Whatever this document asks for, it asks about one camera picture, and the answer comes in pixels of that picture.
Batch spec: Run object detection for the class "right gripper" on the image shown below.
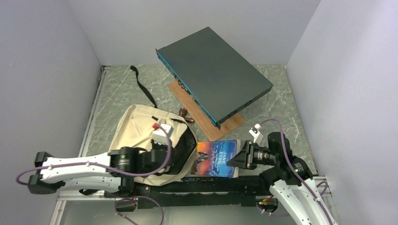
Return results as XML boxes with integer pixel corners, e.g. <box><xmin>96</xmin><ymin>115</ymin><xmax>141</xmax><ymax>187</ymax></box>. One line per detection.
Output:
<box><xmin>227</xmin><ymin>139</ymin><xmax>278</xmax><ymax>169</ymax></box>

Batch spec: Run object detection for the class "blue orange paperback book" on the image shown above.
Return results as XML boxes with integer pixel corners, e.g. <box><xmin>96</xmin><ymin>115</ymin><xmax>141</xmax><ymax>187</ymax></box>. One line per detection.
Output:
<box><xmin>191</xmin><ymin>140</ymin><xmax>241</xmax><ymax>178</ymax></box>

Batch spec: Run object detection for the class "cream canvas backpack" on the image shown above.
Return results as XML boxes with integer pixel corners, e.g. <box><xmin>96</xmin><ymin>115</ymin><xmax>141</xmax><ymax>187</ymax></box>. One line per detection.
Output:
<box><xmin>108</xmin><ymin>65</ymin><xmax>199</xmax><ymax>186</ymax></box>

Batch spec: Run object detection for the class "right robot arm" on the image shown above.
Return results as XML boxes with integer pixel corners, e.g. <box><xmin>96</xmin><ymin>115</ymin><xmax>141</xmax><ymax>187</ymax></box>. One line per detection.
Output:
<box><xmin>227</xmin><ymin>132</ymin><xmax>337</xmax><ymax>225</ymax></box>

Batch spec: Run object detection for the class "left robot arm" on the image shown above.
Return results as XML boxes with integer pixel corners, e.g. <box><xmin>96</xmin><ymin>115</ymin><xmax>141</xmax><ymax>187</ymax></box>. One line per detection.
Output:
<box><xmin>27</xmin><ymin>142</ymin><xmax>176</xmax><ymax>197</ymax></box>

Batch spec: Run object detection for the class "wooden board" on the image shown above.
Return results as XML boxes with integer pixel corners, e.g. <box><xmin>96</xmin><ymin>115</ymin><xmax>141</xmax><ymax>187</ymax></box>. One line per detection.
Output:
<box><xmin>168</xmin><ymin>81</ymin><xmax>245</xmax><ymax>141</ymax></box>

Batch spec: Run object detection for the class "brown pipe tee fitting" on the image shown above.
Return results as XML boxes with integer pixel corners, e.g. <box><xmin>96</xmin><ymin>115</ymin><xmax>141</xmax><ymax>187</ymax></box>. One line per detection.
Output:
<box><xmin>179</xmin><ymin>107</ymin><xmax>195</xmax><ymax>123</ymax></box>

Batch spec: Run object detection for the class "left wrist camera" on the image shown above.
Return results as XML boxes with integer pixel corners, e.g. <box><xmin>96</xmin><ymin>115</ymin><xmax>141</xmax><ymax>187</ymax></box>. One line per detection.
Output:
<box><xmin>151</xmin><ymin>123</ymin><xmax>174</xmax><ymax>145</ymax></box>

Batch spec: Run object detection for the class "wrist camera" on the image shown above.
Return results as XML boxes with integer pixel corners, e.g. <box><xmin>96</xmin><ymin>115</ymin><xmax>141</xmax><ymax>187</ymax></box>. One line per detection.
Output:
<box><xmin>151</xmin><ymin>123</ymin><xmax>174</xmax><ymax>145</ymax></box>
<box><xmin>249</xmin><ymin>124</ymin><xmax>263</xmax><ymax>145</ymax></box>

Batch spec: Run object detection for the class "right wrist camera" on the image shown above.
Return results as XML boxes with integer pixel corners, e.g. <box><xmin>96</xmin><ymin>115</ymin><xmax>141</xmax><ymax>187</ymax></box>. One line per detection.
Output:
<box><xmin>249</xmin><ymin>124</ymin><xmax>263</xmax><ymax>145</ymax></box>

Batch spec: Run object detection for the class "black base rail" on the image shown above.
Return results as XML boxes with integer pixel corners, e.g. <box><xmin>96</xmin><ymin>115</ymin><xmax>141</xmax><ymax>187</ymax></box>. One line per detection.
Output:
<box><xmin>132</xmin><ymin>175</ymin><xmax>271</xmax><ymax>207</ymax></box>

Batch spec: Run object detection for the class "dark grey network switch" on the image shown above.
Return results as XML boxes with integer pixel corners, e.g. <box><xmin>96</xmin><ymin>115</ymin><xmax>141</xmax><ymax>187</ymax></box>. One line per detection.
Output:
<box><xmin>156</xmin><ymin>27</ymin><xmax>273</xmax><ymax>128</ymax></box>

